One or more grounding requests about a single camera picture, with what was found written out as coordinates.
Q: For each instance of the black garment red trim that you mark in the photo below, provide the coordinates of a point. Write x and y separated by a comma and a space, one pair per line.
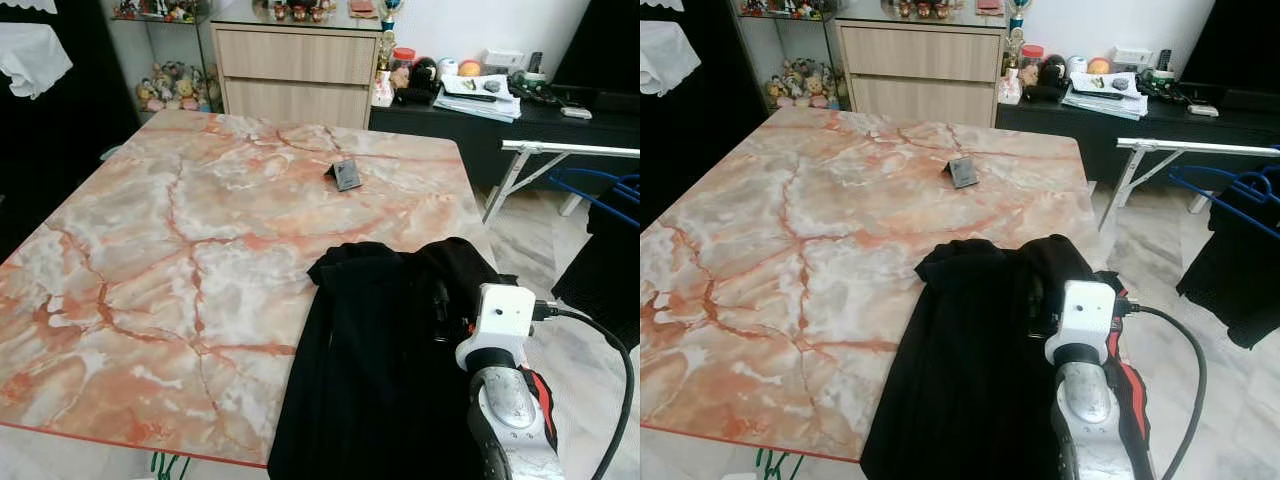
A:
370, 380
960, 380

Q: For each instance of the blue plastic hanger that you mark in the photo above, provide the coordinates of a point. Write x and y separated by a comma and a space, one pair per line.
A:
1255, 185
630, 183

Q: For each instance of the green plastic hanger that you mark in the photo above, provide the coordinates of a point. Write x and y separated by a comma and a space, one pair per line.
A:
762, 462
155, 463

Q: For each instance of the small black phone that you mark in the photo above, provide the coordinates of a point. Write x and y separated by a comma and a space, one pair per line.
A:
348, 177
964, 174

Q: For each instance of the black t-shirt white logo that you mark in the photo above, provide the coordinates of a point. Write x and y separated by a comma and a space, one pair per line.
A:
1235, 270
600, 290

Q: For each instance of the black tv console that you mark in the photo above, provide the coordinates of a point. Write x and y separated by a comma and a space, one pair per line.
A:
1100, 135
480, 140

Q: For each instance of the silver metal clothes rack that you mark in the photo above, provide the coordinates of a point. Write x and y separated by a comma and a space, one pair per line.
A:
580, 150
1200, 147

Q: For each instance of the stack of white papers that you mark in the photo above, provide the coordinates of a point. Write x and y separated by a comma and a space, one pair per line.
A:
478, 98
1105, 95

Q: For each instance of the white pink tissue box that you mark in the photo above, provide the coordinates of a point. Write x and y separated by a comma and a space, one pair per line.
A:
383, 92
1009, 88

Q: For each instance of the black round ornament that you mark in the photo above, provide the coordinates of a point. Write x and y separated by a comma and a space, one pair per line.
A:
424, 72
1052, 70

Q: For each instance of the small flat white box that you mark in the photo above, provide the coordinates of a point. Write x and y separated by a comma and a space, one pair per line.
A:
1203, 110
576, 112

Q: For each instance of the black green charger cradle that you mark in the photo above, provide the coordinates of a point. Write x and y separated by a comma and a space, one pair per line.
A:
532, 85
1160, 83

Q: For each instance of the small white round pot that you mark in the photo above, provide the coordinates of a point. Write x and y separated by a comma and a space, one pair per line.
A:
448, 67
1076, 65

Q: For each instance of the orange fruit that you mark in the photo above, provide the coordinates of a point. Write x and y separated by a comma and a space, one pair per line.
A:
470, 68
1099, 66

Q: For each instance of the jar with red lid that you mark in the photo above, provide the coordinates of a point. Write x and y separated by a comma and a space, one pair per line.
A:
403, 58
1030, 55

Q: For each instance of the white rectangular box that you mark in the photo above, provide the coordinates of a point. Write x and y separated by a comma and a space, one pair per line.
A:
1132, 58
503, 60

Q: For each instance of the gold trophy cup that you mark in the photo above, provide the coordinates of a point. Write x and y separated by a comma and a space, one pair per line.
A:
1015, 45
388, 45

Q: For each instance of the light wooden drawer cabinet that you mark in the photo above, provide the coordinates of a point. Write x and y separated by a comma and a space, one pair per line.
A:
295, 70
920, 65

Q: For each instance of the tall black furniture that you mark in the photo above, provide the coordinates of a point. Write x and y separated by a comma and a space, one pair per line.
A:
690, 150
60, 150

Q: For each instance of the black flat television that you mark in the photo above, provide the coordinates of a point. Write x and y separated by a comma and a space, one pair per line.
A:
1235, 40
605, 45

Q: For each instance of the white cloth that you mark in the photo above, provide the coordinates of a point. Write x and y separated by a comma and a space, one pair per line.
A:
665, 58
35, 60

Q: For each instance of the glass display shelf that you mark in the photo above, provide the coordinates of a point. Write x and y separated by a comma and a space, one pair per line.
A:
815, 40
190, 40

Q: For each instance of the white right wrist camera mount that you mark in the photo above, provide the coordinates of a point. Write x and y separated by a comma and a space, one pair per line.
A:
497, 320
1085, 315

